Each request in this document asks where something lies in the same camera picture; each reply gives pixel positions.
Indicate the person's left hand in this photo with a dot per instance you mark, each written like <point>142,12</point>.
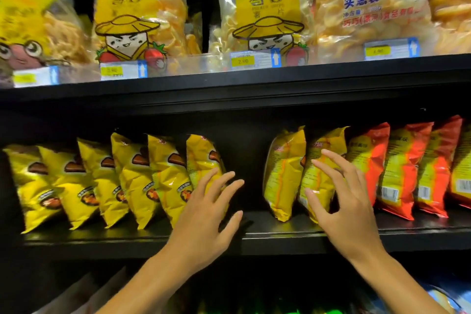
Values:
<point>199,229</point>

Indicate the person's right hand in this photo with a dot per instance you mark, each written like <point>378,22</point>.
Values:
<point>353,214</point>

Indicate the yellow snack bag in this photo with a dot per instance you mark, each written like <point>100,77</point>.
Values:
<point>283,174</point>
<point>320,155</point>

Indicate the row of yellow chip bags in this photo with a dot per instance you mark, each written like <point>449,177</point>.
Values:
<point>96,181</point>

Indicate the blue puffed snack bag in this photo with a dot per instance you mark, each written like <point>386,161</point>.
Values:
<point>445,300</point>

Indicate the black metal shelf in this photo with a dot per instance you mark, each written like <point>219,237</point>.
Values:
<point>221,78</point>

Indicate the large clear chip bags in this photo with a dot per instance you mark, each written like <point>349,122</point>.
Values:
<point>221,8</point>

